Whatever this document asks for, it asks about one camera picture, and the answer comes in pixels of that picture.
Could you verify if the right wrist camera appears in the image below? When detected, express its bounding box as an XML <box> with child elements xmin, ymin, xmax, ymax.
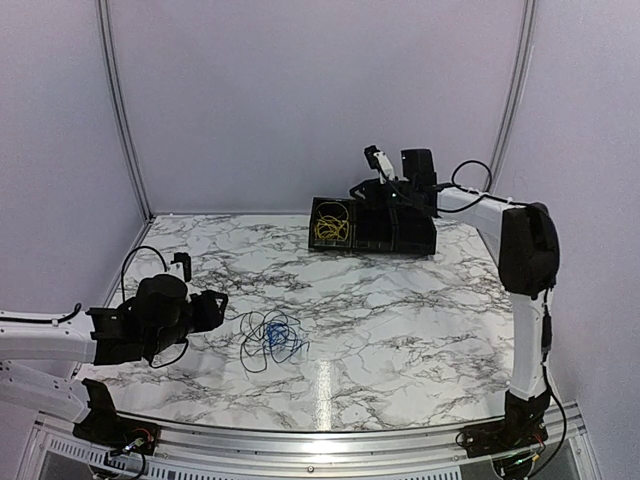
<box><xmin>364</xmin><ymin>145</ymin><xmax>397</xmax><ymax>184</ymax></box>

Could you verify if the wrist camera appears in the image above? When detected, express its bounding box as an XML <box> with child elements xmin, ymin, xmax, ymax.
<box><xmin>364</xmin><ymin>145</ymin><xmax>397</xmax><ymax>184</ymax></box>
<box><xmin>167</xmin><ymin>252</ymin><xmax>192</xmax><ymax>283</ymax></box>

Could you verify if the left aluminium frame post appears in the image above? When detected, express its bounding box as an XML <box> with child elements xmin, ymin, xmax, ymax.
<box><xmin>95</xmin><ymin>0</ymin><xmax>154</xmax><ymax>223</ymax></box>

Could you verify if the aluminium frame post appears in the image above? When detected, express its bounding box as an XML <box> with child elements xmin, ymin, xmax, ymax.
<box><xmin>95</xmin><ymin>0</ymin><xmax>154</xmax><ymax>223</ymax></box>
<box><xmin>486</xmin><ymin>0</ymin><xmax>539</xmax><ymax>192</ymax></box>

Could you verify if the black compartment tray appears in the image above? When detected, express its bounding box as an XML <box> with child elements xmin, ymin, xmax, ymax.
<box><xmin>308</xmin><ymin>197</ymin><xmax>437</xmax><ymax>256</ymax></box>

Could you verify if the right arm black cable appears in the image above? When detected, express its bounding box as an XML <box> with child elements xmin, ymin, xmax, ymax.
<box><xmin>429</xmin><ymin>159</ymin><xmax>566</xmax><ymax>451</ymax></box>

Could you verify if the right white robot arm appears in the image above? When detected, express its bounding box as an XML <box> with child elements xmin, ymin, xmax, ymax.
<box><xmin>350</xmin><ymin>145</ymin><xmax>560</xmax><ymax>448</ymax></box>

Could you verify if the yellow wire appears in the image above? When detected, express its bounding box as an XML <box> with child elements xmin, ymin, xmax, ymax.
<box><xmin>313</xmin><ymin>200</ymin><xmax>351</xmax><ymax>244</ymax></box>

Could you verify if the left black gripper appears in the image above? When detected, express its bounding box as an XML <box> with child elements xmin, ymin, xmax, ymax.
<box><xmin>146</xmin><ymin>290</ymin><xmax>228</xmax><ymax>356</ymax></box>

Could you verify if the right aluminium frame post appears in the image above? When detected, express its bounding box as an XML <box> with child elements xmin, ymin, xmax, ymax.
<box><xmin>486</xmin><ymin>0</ymin><xmax>539</xmax><ymax>192</ymax></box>

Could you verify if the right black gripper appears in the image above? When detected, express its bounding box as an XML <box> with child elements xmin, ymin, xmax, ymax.
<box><xmin>349</xmin><ymin>179</ymin><xmax>415</xmax><ymax>211</ymax></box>

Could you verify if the blue wire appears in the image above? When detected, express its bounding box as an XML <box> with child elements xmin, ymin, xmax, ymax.
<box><xmin>262</xmin><ymin>319</ymin><xmax>311</xmax><ymax>364</ymax></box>

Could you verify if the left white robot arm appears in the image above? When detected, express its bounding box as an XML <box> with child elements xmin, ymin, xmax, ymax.
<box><xmin>1</xmin><ymin>274</ymin><xmax>228</xmax><ymax>445</ymax></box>

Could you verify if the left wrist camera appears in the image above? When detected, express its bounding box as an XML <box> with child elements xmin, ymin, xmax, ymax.
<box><xmin>167</xmin><ymin>252</ymin><xmax>192</xmax><ymax>283</ymax></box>

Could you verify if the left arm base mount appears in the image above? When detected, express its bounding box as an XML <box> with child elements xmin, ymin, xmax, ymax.
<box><xmin>73</xmin><ymin>379</ymin><xmax>160</xmax><ymax>455</ymax></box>

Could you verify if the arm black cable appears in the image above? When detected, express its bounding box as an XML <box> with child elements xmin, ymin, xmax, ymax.
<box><xmin>119</xmin><ymin>245</ymin><xmax>189</xmax><ymax>370</ymax></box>
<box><xmin>429</xmin><ymin>159</ymin><xmax>566</xmax><ymax>451</ymax></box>

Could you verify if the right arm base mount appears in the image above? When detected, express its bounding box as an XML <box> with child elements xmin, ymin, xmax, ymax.
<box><xmin>455</xmin><ymin>391</ymin><xmax>551</xmax><ymax>458</ymax></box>

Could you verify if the aluminium front rail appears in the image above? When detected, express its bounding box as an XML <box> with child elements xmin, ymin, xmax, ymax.
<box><xmin>17</xmin><ymin>403</ymin><xmax>600</xmax><ymax>479</ymax></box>

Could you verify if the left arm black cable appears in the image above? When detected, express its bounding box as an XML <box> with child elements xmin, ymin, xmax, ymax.
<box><xmin>119</xmin><ymin>245</ymin><xmax>189</xmax><ymax>370</ymax></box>

